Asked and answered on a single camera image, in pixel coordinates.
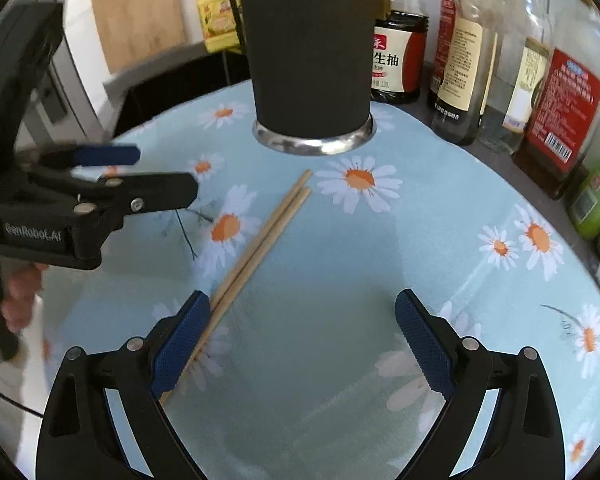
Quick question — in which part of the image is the daisy pattern blue tablecloth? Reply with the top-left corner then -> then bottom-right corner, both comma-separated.
43,82 -> 600,479

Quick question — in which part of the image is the red label oil bottle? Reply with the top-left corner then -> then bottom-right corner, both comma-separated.
514,0 -> 600,200

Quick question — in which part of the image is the wooden cutting board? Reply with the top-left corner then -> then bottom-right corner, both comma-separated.
91,0 -> 186,75

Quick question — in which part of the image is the cream label vinegar bottle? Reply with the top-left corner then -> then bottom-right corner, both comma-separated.
431,0 -> 505,145

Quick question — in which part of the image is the black kitchen sink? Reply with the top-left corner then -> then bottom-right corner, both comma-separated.
112,51 -> 250,138

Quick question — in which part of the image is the wooden chopstick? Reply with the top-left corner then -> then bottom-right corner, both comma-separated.
206,168 -> 314,311
159,170 -> 312,404

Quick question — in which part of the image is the yellow detergent bottle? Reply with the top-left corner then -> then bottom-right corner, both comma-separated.
196,0 -> 239,53

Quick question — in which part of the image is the green label bottle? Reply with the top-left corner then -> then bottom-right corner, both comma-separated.
568,164 -> 600,240

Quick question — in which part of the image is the left hand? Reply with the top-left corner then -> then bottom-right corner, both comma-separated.
1,263 -> 48,334

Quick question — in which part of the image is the black chopstick holder cup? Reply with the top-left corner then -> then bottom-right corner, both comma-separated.
240,0 -> 376,156

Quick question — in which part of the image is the dark soy sauce bottle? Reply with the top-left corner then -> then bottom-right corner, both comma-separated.
370,11 -> 429,105

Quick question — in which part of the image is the clear yellow cap bottle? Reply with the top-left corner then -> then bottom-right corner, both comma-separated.
478,0 -> 552,154

